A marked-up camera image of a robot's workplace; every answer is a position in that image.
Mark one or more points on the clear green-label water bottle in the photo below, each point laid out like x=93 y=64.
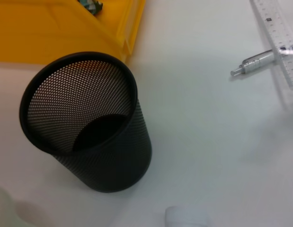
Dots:
x=186 y=216

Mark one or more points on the green plastic wrapper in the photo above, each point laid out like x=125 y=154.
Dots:
x=91 y=6

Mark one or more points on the black mesh pen holder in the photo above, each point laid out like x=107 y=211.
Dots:
x=89 y=123

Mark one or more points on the silver clear pen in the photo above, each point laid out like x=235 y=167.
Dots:
x=255 y=61

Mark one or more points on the transparent plastic ruler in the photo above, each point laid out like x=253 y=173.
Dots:
x=281 y=35

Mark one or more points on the yellow plastic bin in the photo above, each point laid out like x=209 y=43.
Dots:
x=42 y=28

